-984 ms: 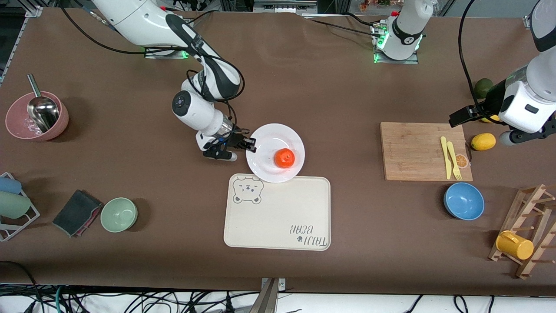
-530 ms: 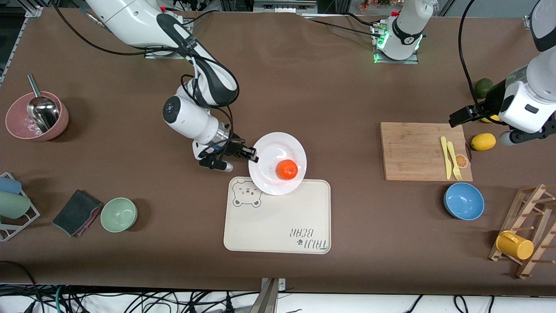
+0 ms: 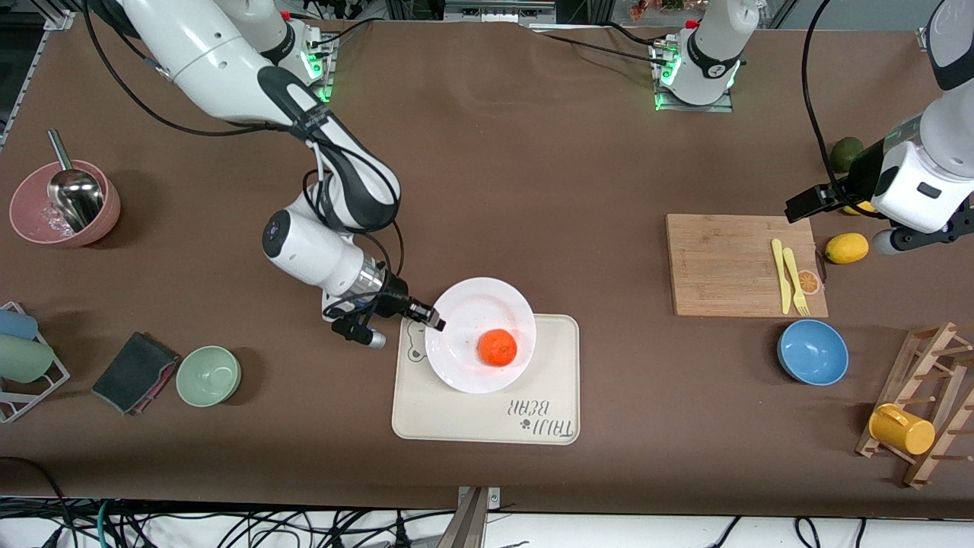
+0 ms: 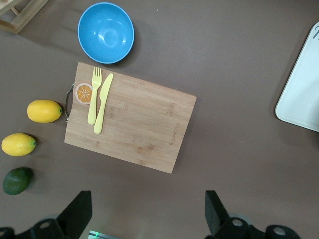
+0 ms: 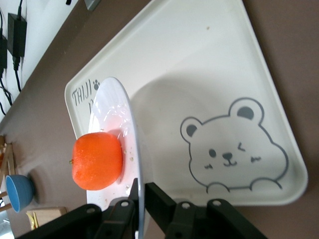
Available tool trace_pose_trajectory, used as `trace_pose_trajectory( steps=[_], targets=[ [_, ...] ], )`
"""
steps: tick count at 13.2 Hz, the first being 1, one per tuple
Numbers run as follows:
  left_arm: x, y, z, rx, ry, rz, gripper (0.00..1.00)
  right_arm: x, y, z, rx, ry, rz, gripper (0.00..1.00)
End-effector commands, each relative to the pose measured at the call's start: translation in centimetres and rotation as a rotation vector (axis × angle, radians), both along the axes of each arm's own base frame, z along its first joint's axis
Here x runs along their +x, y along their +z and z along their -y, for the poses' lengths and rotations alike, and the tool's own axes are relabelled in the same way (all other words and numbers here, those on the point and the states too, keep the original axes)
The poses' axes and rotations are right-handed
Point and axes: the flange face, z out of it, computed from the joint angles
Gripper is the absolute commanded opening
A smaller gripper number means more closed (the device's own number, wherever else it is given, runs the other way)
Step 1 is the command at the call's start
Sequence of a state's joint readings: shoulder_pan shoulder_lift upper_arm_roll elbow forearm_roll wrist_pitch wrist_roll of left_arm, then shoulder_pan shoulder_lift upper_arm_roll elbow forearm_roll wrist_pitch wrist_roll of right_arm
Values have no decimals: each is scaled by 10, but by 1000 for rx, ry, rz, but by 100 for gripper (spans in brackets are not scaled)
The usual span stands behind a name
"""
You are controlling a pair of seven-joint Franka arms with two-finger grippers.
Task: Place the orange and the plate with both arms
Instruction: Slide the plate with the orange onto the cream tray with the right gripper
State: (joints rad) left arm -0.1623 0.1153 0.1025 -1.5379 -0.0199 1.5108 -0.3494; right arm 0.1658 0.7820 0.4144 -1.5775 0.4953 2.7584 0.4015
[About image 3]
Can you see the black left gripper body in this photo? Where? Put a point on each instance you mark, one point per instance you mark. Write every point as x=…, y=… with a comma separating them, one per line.
x=863, y=175

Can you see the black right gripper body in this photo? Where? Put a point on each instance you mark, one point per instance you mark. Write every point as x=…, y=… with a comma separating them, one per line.
x=393, y=297

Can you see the white round plate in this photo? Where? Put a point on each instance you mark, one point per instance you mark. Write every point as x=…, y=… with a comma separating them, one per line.
x=472, y=312

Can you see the orange fruit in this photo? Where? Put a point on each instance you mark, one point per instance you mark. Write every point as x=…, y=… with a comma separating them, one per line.
x=498, y=348

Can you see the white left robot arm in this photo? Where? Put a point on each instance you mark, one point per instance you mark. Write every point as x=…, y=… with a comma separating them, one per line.
x=711, y=53

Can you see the green avocado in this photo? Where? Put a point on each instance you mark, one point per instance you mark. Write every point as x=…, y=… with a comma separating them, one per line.
x=843, y=154

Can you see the yellow lemon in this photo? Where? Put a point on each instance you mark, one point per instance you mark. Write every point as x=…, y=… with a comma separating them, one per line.
x=847, y=248
x=860, y=208

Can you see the yellow plastic fork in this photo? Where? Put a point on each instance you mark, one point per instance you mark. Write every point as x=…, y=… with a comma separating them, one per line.
x=793, y=274

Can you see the yellow plastic knife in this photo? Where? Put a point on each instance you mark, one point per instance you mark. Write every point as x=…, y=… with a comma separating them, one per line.
x=779, y=274

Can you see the orange slice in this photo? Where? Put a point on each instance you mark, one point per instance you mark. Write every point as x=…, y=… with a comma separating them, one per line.
x=809, y=282

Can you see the wooden cutting board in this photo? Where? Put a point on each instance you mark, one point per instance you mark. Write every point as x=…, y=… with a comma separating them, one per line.
x=723, y=266

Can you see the cream tray with bear print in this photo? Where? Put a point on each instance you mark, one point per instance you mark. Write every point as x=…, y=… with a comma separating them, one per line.
x=472, y=418

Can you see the blue bowl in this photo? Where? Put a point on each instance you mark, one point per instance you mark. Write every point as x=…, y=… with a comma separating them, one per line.
x=813, y=352

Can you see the wooden peg cup rack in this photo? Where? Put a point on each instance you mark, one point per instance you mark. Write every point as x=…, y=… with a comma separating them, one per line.
x=913, y=358

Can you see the pale green bowl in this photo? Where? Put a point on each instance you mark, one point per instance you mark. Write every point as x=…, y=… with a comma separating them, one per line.
x=208, y=376

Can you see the yellow mug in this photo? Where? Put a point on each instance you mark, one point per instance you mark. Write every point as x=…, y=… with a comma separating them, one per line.
x=905, y=431

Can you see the colourful background items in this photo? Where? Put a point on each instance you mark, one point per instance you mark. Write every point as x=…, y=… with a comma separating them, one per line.
x=654, y=6

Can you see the dark folded cloth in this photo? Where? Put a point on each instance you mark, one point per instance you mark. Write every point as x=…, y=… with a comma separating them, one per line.
x=133, y=373

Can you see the metal ladle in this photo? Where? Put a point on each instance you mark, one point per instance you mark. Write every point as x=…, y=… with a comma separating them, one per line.
x=74, y=194

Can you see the pale green cup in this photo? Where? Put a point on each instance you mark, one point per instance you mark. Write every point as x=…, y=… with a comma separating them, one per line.
x=23, y=359

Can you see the pink bowl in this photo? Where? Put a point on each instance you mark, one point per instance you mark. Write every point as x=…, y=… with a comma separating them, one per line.
x=30, y=205

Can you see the blue cup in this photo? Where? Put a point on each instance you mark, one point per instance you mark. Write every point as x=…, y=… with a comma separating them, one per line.
x=17, y=325

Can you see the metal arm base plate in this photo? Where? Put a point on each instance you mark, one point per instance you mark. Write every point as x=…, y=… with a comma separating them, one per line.
x=696, y=109
x=329, y=84

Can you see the metal table edge bracket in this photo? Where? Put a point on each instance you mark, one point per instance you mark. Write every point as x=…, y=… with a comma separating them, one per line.
x=472, y=517

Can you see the aluminium frame beam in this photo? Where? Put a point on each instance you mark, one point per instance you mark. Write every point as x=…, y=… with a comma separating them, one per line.
x=494, y=11

